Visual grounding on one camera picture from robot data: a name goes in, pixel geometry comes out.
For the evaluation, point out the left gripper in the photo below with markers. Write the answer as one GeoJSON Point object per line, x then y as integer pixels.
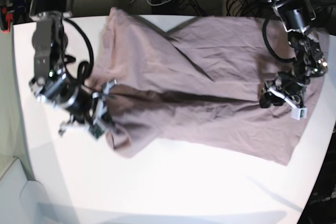
{"type": "Point", "coordinates": [288, 85]}

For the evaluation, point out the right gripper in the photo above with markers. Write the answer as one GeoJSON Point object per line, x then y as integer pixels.
{"type": "Point", "coordinates": [78, 103]}

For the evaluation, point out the mauve t-shirt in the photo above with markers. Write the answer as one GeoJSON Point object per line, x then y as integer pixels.
{"type": "Point", "coordinates": [199, 82]}

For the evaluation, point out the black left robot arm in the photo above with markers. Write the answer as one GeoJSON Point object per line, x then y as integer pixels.
{"type": "Point", "coordinates": [309, 61]}

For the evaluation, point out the red and black clamp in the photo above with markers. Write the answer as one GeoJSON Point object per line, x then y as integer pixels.
{"type": "Point", "coordinates": [7, 16]}

